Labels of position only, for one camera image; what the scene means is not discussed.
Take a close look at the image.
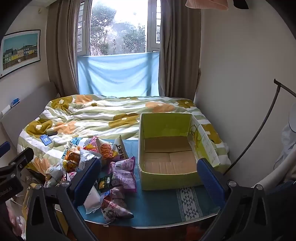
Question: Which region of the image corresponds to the pink cartoon snack packet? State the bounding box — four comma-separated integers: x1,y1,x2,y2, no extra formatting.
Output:
100,186,134,224

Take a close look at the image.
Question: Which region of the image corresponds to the blue phone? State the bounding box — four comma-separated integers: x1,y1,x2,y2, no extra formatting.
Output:
39,135,52,146

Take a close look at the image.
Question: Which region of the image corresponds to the floral yellow green blanket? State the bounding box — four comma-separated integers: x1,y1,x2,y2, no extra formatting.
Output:
17,94,229,176

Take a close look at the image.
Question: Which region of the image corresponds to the orange white snack packet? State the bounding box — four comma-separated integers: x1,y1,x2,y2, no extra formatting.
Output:
62,149,81,163

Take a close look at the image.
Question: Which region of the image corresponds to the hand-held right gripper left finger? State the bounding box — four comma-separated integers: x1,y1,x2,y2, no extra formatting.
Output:
26,158,102,241

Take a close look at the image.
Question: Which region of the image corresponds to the light blue cloth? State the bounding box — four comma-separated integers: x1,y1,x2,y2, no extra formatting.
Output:
77,51,160,97

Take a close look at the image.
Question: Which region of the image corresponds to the pink towel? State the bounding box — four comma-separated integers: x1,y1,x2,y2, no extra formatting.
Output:
185,0,229,11

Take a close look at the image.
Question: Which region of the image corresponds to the white yellow snack packet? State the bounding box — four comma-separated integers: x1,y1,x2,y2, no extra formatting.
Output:
112,135,129,160

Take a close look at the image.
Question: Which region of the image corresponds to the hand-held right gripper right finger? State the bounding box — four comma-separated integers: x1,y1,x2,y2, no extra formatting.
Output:
196,158,273,241

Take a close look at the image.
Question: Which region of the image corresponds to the small dark green snack packet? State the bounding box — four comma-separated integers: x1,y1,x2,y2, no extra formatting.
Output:
97,175,113,193

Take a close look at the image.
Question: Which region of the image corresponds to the potato stick snack packet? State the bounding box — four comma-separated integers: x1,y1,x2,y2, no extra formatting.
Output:
96,138,116,161

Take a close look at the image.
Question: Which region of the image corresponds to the brown curtain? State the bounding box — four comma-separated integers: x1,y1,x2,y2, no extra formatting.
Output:
158,0,202,102
46,0,92,96

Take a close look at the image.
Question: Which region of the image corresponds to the white chair frame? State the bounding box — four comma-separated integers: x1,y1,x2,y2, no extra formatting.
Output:
252,148,296,189

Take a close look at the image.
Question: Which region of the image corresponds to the white fabric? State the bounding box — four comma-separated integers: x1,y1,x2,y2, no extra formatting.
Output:
274,115,296,181

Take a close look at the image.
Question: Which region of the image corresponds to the window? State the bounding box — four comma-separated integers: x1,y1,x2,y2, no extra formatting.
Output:
75,0,162,56

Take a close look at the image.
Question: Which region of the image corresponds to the pink striped snack packet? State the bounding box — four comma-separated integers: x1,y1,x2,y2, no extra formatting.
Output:
83,136,100,152

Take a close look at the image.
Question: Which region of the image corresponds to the green printed cardboard box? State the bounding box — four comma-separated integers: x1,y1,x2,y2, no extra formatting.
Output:
138,113,221,191

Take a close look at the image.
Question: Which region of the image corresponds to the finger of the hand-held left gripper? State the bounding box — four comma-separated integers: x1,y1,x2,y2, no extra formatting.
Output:
0,141,11,159
8,147,35,174

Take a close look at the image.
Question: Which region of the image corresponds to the framed wall poster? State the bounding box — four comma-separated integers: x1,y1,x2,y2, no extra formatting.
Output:
0,29,41,78

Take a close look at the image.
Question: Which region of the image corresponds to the teal patterned table mat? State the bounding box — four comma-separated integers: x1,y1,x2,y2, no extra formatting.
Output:
77,139,221,227

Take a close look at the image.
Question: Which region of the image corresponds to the black stand rod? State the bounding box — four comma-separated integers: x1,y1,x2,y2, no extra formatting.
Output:
223,79,296,176

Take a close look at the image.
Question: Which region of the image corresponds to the plain white snack packet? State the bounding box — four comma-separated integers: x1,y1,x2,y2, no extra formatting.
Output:
84,185,101,214

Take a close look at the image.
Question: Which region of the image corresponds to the purple text-printed snack packet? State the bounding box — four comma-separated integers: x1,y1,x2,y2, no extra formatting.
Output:
111,170,137,194
109,156,136,173

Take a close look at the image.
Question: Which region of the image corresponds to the blue white snack packet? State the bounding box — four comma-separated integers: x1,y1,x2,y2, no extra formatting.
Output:
69,137,92,149

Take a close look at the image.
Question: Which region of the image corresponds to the beige headboard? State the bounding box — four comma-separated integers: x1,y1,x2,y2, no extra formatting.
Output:
0,81,58,144

